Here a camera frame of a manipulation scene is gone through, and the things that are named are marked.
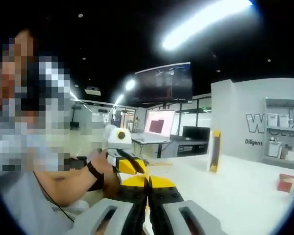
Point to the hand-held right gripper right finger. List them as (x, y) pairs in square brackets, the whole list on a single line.
[(171, 220)]

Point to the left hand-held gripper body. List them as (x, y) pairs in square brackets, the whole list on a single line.
[(115, 142)]

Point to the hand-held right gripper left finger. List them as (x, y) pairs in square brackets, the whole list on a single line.
[(93, 220)]

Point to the yellow strip tool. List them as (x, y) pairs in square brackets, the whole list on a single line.
[(161, 163)]

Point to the person's left hand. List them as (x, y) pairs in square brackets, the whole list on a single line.
[(110, 181)]

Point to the side desk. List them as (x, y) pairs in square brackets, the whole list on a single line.
[(159, 150)]

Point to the ceiling projector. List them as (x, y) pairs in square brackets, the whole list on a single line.
[(92, 91)]

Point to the black labelled box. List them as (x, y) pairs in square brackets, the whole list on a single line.
[(192, 149)]

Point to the black monitor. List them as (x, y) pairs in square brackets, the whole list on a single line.
[(196, 133)]

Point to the person's grey shirt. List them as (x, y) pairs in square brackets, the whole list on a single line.
[(27, 208)]

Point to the hanging dark display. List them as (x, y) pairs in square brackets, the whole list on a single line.
[(164, 83)]

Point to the yellow cardboard box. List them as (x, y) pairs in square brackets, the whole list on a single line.
[(214, 151)]

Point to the red flat box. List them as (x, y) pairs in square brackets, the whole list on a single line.
[(286, 183)]

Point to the row of white storage bins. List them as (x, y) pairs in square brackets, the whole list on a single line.
[(274, 148)]

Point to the grey metal shelf rack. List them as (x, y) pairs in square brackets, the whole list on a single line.
[(265, 137)]

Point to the long ceiling light strip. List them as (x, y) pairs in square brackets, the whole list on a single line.
[(201, 24)]

